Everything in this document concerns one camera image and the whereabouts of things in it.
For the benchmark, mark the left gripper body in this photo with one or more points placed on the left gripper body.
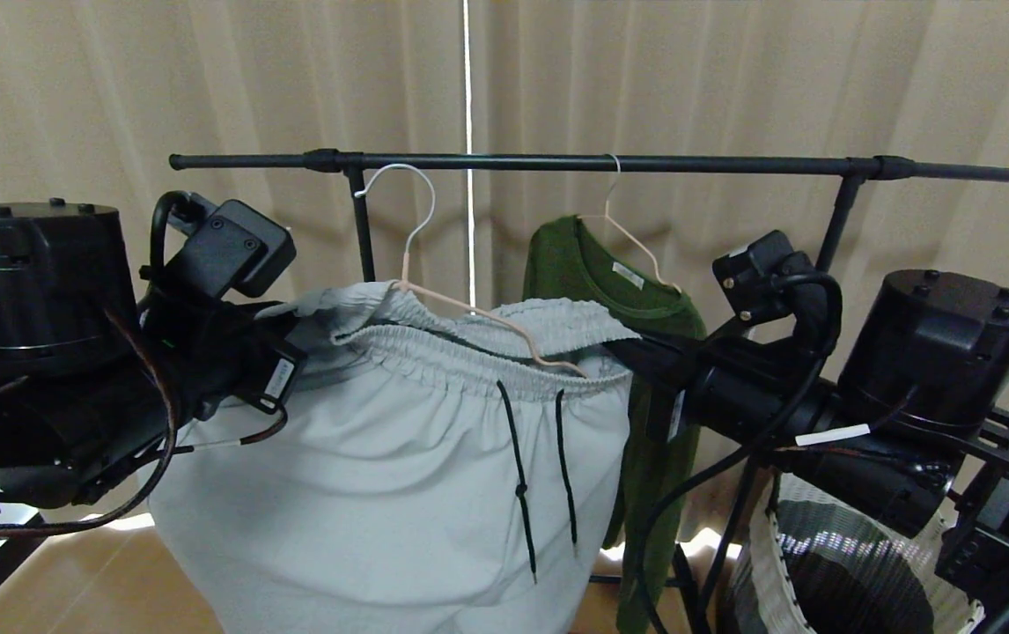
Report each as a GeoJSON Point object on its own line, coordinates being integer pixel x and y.
{"type": "Point", "coordinates": [223, 352]}

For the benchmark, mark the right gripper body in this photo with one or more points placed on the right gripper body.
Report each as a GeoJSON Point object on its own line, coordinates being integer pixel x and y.
{"type": "Point", "coordinates": [742, 392]}

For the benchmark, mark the pink clothes hanger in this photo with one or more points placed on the pink clothes hanger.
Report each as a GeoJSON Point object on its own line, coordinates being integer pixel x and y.
{"type": "Point", "coordinates": [416, 233]}
{"type": "Point", "coordinates": [637, 246]}

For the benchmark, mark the green printed shirt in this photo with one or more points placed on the green printed shirt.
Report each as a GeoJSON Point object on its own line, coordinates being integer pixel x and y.
{"type": "Point", "coordinates": [575, 273]}

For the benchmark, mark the pale grey garment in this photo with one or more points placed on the pale grey garment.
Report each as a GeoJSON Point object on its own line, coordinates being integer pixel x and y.
{"type": "Point", "coordinates": [381, 493]}

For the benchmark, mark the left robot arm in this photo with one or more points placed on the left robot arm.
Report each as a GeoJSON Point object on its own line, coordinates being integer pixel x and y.
{"type": "Point", "coordinates": [29, 282]}

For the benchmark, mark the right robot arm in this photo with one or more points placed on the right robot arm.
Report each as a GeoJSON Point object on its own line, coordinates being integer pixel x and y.
{"type": "Point", "coordinates": [936, 352]}

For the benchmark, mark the white laundry basket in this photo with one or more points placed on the white laundry basket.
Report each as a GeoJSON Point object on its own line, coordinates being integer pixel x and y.
{"type": "Point", "coordinates": [830, 546]}

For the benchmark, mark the black clothes rack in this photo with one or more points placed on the black clothes rack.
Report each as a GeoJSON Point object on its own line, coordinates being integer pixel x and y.
{"type": "Point", "coordinates": [733, 165]}

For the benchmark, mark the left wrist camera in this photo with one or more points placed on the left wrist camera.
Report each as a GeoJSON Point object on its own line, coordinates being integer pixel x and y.
{"type": "Point", "coordinates": [231, 251]}

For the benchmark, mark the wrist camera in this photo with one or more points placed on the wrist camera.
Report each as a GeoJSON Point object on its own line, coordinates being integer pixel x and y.
{"type": "Point", "coordinates": [755, 273]}
{"type": "Point", "coordinates": [231, 251]}

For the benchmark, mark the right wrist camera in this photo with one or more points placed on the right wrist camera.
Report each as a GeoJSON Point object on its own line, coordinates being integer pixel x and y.
{"type": "Point", "coordinates": [755, 273]}

